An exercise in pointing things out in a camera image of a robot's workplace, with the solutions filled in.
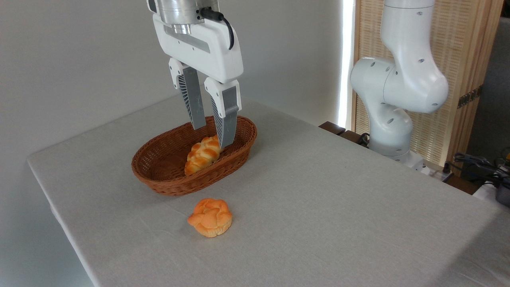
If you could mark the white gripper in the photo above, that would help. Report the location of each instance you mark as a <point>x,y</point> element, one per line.
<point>211,50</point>

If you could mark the round knotted bread roll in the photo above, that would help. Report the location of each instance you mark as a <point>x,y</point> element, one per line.
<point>210,218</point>

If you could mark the long braided bread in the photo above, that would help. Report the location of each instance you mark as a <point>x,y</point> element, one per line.
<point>201,156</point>

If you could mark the brown wicker basket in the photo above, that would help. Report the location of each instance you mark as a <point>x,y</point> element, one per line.
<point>159,167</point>

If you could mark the dark wooden furniture piece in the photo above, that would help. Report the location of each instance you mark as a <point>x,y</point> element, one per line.
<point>332,127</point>

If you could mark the light grey tablecloth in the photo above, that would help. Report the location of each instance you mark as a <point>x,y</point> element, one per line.
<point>318,207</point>

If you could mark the wooden slatted folding screen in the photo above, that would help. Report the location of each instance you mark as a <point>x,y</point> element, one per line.
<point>458,52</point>

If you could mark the dark metal screen hinge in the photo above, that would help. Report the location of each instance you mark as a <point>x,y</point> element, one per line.
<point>470,97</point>

